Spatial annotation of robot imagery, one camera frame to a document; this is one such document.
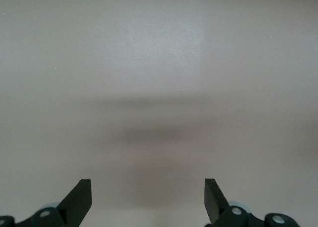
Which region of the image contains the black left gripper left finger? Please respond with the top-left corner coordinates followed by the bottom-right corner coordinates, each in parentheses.
top-left (0, 178), bottom-right (93, 227)

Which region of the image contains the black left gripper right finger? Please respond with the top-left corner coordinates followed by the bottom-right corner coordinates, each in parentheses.
top-left (204, 178), bottom-right (299, 227)

